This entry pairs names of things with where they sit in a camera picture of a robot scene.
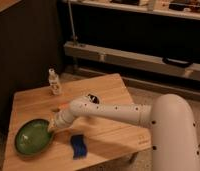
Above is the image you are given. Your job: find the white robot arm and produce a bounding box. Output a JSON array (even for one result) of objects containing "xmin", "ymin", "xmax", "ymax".
[{"xmin": 48, "ymin": 94, "xmax": 200, "ymax": 171}]

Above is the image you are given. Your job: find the metal shelf rack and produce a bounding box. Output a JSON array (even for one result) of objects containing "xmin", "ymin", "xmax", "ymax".
[{"xmin": 60, "ymin": 0, "xmax": 200, "ymax": 100}]

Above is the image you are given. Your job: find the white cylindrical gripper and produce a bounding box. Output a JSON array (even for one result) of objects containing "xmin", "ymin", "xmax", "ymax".
[{"xmin": 47, "ymin": 109, "xmax": 75, "ymax": 133}]

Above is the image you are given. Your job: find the orange carrot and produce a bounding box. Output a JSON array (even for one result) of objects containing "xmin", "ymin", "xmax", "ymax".
[{"xmin": 59, "ymin": 104, "xmax": 68, "ymax": 110}]

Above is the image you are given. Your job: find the small white bottle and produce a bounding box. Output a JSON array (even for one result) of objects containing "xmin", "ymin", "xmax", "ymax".
[{"xmin": 48, "ymin": 68, "xmax": 61, "ymax": 95}]

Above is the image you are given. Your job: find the wooden table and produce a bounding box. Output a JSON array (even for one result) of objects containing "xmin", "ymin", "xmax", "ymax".
[{"xmin": 3, "ymin": 74, "xmax": 151, "ymax": 171}]

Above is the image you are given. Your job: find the black handle on shelf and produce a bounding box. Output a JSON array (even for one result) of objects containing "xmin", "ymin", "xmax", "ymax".
[{"xmin": 162, "ymin": 57, "xmax": 193, "ymax": 68}]

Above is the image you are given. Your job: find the blue sponge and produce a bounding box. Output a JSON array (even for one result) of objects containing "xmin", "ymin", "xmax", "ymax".
[{"xmin": 70, "ymin": 134, "xmax": 87, "ymax": 159}]

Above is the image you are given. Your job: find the green ceramic bowl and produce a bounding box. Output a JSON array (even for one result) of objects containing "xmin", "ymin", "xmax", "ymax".
[{"xmin": 14, "ymin": 119, "xmax": 54, "ymax": 157}]

